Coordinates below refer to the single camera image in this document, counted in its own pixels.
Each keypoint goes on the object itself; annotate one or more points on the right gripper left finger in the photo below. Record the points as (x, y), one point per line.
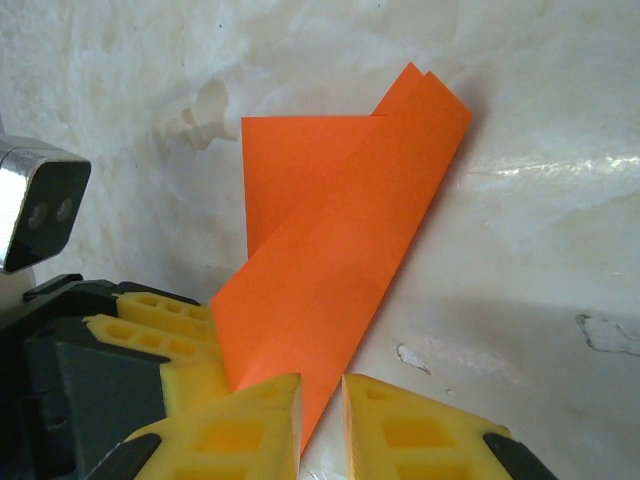
(225, 440)

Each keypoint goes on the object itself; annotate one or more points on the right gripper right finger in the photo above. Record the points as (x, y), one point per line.
(415, 440)

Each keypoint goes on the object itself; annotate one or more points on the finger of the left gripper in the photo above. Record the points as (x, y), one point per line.
(127, 305)
(195, 380)

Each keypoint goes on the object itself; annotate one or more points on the orange paper sheet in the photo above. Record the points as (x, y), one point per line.
(340, 240)

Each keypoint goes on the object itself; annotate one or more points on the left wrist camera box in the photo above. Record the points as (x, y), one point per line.
(47, 215)

